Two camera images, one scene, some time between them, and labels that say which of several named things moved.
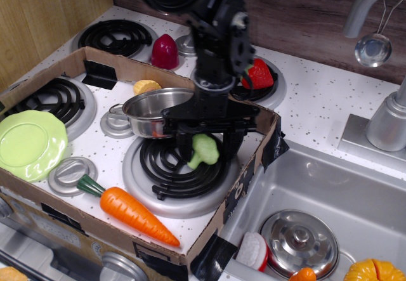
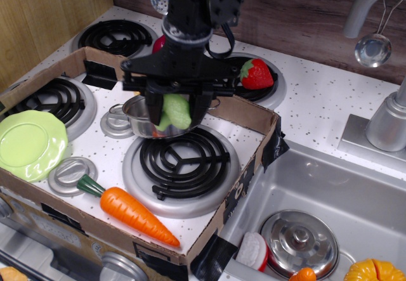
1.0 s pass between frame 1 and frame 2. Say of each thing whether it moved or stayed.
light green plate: stayed
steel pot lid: stayed
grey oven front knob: stayed
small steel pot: stayed
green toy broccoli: moved
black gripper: moved
